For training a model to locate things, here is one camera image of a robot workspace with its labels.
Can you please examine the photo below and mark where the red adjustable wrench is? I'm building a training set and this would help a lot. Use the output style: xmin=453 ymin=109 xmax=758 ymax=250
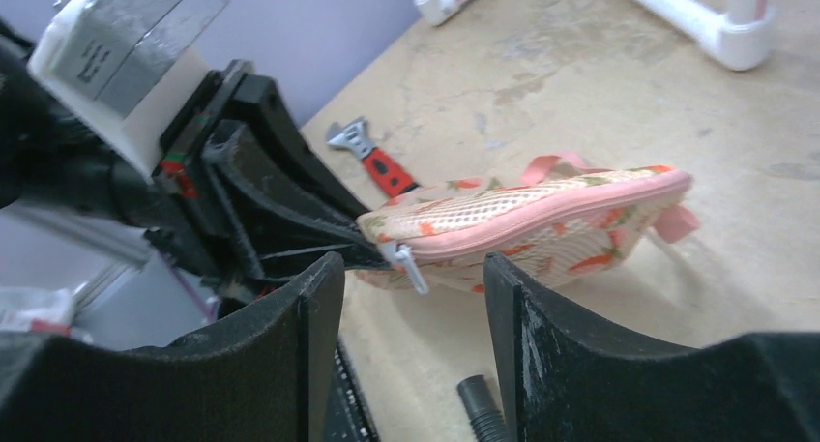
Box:
xmin=326 ymin=117 xmax=420 ymax=198

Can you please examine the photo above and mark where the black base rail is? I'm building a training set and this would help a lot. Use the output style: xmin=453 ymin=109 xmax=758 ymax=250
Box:
xmin=324 ymin=338 xmax=381 ymax=442

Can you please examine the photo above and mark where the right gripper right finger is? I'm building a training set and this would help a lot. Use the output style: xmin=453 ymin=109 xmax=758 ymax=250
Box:
xmin=483 ymin=253 xmax=819 ymax=441

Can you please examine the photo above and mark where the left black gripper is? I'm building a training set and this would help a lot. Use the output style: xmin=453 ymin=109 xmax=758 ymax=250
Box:
xmin=132 ymin=59 xmax=389 ymax=280

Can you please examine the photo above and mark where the black corrugated hose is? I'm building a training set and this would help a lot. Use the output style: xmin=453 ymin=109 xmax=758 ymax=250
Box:
xmin=455 ymin=374 xmax=511 ymax=442

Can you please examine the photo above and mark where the white pvc pipe rack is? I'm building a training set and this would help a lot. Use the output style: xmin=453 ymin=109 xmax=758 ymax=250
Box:
xmin=401 ymin=0 xmax=776 ymax=73

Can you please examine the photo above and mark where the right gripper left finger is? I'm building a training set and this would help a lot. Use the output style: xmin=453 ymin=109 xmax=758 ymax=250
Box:
xmin=1 ymin=253 xmax=345 ymax=441

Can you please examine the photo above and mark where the floral mesh laundry bag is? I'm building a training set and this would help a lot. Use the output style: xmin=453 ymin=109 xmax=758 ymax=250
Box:
xmin=357 ymin=155 xmax=700 ymax=294

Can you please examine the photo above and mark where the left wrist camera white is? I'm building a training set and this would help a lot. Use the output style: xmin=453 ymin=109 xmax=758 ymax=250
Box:
xmin=28 ymin=0 xmax=229 ymax=181

